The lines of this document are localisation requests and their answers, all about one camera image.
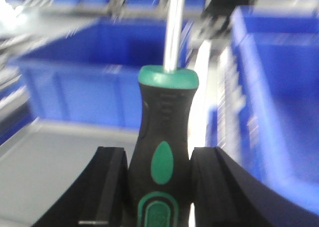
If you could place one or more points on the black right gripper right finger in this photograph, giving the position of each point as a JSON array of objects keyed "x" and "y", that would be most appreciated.
[{"x": 226, "y": 195}]

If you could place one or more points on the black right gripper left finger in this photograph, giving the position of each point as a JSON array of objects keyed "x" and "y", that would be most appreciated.
[{"x": 96, "y": 198}]

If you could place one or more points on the screwdriver black green handle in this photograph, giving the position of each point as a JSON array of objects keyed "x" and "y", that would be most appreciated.
[{"x": 159, "y": 175}]

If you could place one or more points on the stainless steel tray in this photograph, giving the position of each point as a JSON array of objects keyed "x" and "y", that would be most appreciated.
[{"x": 41, "y": 161}]

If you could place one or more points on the blue crate at right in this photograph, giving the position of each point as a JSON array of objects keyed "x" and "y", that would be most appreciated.
[{"x": 277, "y": 73}]

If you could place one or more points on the big blue crate on rollers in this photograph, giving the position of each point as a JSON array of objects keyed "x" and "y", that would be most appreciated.
[{"x": 91, "y": 76}]

